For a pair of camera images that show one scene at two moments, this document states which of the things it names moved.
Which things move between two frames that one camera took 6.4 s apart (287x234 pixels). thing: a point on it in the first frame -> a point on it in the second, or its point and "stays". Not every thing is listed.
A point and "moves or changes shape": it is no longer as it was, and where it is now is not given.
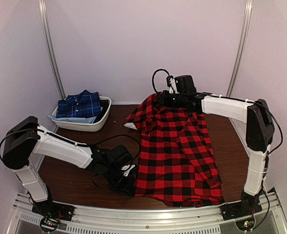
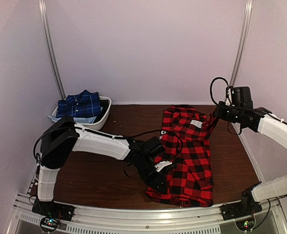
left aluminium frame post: x=56 y=74 stays
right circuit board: x=246 y=224 stays
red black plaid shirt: x=176 y=165 moves or changes shape
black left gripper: x=127 y=185 -> x=155 y=182
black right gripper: x=164 y=102 -> x=219 y=112
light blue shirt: x=85 y=119 stays
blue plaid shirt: x=86 y=104 stays
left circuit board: x=48 y=224 stays
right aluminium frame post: x=248 y=10 stays
